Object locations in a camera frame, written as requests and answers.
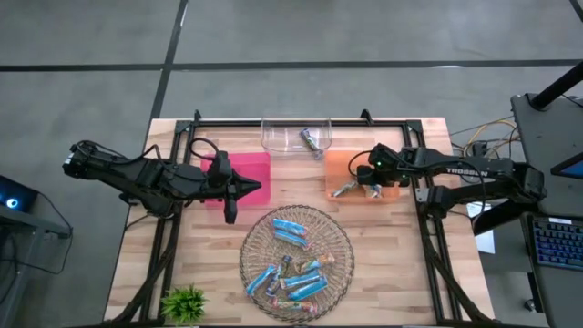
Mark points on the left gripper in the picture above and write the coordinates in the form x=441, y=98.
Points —
x=230, y=209

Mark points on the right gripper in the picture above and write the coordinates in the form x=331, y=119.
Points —
x=364, y=177

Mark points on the yellow green granola bar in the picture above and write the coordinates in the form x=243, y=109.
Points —
x=368, y=192

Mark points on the blue orange granola bar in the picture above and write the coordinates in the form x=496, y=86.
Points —
x=377, y=191

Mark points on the silver tan granola bar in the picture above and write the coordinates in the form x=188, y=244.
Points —
x=344, y=189

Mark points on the yellow blue granola bar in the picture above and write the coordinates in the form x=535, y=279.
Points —
x=316, y=263

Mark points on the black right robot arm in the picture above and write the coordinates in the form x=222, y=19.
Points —
x=432, y=159

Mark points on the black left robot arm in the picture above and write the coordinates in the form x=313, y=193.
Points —
x=150, y=175

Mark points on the dark purple silver granola bar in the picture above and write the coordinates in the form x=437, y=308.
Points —
x=310, y=142
x=282, y=269

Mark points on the red logo Chewy granola bar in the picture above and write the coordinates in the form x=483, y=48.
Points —
x=296, y=306

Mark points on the pink plastic tray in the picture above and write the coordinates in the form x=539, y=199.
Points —
x=255, y=164

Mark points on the orange plastic tray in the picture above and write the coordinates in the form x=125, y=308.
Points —
x=339, y=164

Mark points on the clear plastic bin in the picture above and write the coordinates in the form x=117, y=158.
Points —
x=278, y=136

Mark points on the round woven wicker basket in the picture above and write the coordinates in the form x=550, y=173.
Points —
x=328, y=237

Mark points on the black power adapter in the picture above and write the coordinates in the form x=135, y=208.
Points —
x=479, y=148

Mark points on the small green artificial plant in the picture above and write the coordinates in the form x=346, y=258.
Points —
x=184, y=304

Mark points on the white paper sheet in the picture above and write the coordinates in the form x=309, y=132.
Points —
x=486, y=241

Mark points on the black cart leg bar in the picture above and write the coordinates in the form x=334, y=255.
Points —
x=501, y=218

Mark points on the grey metal stand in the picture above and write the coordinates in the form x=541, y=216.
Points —
x=45, y=226

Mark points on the backlit computer keyboard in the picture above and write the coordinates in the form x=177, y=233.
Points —
x=558, y=243

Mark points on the dark grey cart top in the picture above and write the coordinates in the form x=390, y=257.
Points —
x=565, y=132

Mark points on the tablet with blue screen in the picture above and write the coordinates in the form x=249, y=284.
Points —
x=571, y=169

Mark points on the black caster wheel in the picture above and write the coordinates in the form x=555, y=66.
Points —
x=529, y=305

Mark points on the black slanted pole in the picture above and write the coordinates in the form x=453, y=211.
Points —
x=555, y=86

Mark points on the black computer with blue light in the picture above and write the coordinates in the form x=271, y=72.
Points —
x=18, y=196

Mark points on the grey desk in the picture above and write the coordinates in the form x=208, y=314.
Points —
x=560, y=296

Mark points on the black metal table frame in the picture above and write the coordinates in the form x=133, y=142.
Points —
x=296, y=123

